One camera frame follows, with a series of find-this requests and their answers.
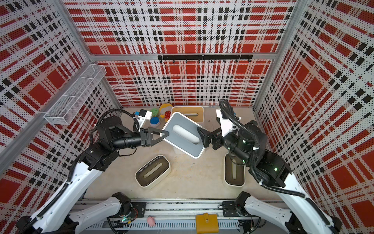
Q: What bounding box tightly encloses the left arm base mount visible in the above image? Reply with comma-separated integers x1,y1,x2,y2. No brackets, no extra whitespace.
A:
118,202,147,220

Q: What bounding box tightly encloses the white box grey lid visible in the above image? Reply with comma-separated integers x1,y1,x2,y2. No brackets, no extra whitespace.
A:
162,112,206,159

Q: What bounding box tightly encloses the black hook rail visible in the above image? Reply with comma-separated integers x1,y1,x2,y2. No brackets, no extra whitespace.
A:
157,54,253,62

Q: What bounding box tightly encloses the blue and white round button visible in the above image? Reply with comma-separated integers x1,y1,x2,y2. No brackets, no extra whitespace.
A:
150,117,161,127

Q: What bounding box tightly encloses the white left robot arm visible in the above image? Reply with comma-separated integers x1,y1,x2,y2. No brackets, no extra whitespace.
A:
16,109,169,234

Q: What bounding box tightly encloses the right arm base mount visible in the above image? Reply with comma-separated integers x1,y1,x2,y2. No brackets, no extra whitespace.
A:
222,201,248,217

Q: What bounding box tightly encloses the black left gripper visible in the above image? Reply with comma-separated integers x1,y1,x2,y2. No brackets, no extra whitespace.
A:
111,127,168,151

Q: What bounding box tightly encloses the cream box dark lid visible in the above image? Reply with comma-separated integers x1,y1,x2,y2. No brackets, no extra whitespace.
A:
223,153,246,188
134,155,171,189

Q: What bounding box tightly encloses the white bamboo-lid box corner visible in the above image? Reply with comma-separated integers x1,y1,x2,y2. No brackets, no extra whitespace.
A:
171,106,205,123

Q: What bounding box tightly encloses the yellow leather wallet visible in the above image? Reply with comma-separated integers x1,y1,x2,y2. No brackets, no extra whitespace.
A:
195,213,219,234

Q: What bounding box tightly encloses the white wire mesh shelf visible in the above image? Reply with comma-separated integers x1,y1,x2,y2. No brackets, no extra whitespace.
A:
44,64,106,125

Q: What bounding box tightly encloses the small pink object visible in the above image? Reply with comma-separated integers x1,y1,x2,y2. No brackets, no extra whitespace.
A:
147,216,156,227

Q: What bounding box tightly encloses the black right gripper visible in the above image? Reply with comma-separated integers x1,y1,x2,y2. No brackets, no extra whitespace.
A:
198,125,252,165

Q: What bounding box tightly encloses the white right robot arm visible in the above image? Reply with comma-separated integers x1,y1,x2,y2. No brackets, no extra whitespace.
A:
197,99,342,234

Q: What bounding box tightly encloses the green lid air freshener jar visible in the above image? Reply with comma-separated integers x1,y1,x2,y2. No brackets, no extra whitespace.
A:
151,108,159,118

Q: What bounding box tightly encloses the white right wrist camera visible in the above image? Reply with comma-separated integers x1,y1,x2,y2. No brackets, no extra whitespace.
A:
216,109,239,137

